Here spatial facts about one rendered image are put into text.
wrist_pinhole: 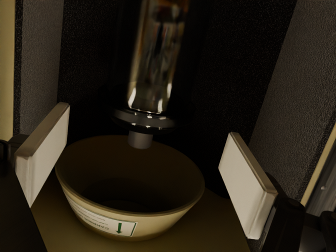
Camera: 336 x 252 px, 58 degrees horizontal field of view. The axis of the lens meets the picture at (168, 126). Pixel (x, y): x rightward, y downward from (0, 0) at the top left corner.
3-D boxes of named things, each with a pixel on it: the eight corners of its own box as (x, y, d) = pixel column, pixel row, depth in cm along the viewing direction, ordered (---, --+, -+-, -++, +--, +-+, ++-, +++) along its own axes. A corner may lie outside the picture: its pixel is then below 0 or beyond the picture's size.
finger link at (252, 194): (265, 190, 14) (280, 192, 14) (229, 130, 21) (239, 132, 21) (246, 239, 15) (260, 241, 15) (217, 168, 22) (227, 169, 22)
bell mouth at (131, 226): (195, 146, 46) (187, 177, 48) (76, 125, 44) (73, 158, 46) (218, 227, 29) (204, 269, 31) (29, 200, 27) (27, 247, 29)
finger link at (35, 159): (28, 212, 14) (11, 210, 14) (66, 144, 20) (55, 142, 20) (31, 155, 13) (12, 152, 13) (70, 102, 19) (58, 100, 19)
